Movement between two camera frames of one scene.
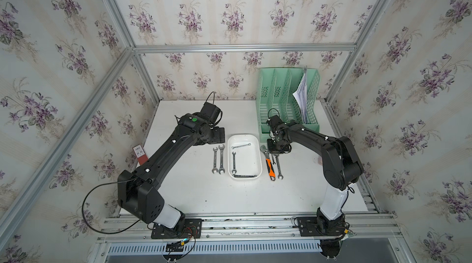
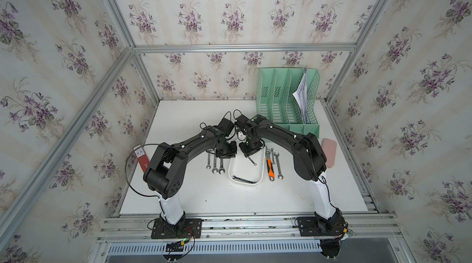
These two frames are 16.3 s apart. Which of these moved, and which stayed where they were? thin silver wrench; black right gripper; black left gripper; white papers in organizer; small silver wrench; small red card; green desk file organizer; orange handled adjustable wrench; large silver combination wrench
Moved: thin silver wrench; black right gripper; black left gripper
Stayed: small red card; small silver wrench; large silver combination wrench; orange handled adjustable wrench; white papers in organizer; green desk file organizer
